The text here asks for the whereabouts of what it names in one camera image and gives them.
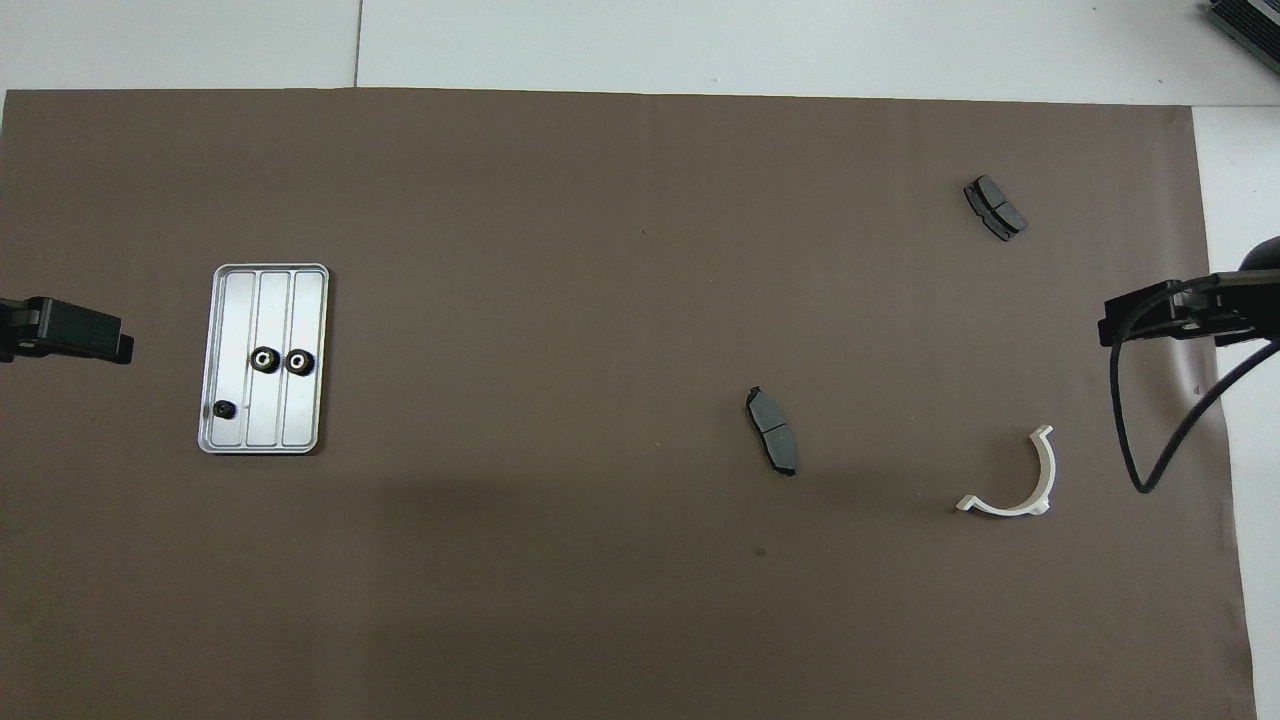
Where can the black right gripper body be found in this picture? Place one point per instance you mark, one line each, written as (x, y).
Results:
(1240, 295)

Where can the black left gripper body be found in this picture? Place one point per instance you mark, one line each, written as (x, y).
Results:
(75, 328)

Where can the black bearing gear silver centre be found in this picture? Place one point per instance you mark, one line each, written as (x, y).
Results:
(264, 359)
(299, 361)

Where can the silver ribbed metal tray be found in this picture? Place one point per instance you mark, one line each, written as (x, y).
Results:
(300, 420)

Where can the short grey brake pad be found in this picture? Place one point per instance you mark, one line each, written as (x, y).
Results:
(995, 205)

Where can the dark grey finned device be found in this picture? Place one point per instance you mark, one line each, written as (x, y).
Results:
(1250, 25)

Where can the long curved grey brake pad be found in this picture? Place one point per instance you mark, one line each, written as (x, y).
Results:
(772, 425)

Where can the brown paper table mat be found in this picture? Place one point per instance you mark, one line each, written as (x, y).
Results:
(600, 300)

